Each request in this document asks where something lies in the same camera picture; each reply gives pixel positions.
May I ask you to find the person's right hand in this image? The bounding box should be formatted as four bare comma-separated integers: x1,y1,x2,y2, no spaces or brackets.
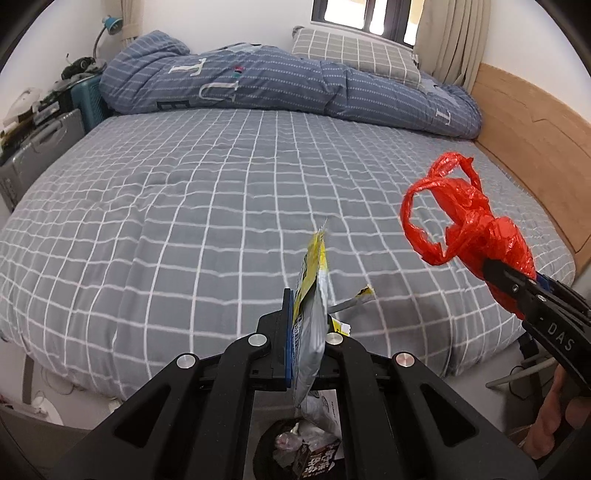
525,364,586,462

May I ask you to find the teal desk lamp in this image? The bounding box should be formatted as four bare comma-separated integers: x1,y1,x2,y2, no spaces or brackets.
92,15,122,61

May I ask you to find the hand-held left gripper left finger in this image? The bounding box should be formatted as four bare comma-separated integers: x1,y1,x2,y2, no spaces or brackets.
55,288,296,480

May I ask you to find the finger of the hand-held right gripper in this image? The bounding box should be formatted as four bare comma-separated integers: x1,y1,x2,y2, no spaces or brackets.
482,257,546,320
534,272,591,318

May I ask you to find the grey checked pillow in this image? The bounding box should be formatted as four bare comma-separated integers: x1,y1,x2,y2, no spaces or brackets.
291,28,423,88

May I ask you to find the wooden headboard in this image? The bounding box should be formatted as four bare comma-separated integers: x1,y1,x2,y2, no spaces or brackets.
471,62,591,268

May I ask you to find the yellow snack wrapper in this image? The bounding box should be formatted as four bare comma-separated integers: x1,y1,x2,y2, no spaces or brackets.
292,219,376,416

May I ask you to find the brown biscuit box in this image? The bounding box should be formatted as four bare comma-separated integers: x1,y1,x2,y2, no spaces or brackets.
288,438,342,480

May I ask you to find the black cable clutter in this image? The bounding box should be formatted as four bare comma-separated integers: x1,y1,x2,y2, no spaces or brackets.
62,55,102,79

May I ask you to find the black trash bin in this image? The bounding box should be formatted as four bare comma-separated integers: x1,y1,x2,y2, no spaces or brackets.
256,418,345,480

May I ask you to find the red plastic bag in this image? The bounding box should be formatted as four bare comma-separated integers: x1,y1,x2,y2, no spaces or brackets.
401,151,539,319

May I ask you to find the beige pleated curtain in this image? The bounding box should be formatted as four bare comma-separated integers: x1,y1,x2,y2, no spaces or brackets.
413,0,490,93

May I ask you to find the blue striped duvet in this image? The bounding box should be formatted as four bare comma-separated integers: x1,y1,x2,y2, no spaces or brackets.
99,30,483,139

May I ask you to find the clear plastic bag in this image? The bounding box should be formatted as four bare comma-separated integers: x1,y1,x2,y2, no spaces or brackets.
272,427,303,467

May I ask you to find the teal suitcase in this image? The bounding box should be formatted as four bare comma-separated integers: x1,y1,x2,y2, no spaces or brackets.
70,74,109,132

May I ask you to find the dark framed window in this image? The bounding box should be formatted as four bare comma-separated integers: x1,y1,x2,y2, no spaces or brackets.
311,0,414,44

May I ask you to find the grey hard suitcase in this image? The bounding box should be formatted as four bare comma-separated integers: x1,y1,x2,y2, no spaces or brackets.
0,108,86,210

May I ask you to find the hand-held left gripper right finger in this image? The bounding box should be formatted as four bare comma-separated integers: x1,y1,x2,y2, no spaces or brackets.
316,314,539,480

